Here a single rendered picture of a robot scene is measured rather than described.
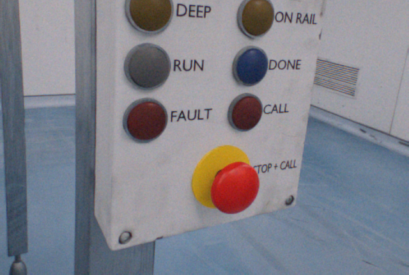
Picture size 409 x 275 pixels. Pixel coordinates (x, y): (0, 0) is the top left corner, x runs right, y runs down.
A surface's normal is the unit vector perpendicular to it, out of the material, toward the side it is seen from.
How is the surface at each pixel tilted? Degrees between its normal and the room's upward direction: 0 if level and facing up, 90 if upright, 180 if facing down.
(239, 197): 94
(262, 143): 90
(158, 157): 90
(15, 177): 90
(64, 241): 0
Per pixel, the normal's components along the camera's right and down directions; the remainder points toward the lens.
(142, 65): 0.47, 0.26
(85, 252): -0.86, 0.06
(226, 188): 0.12, 0.17
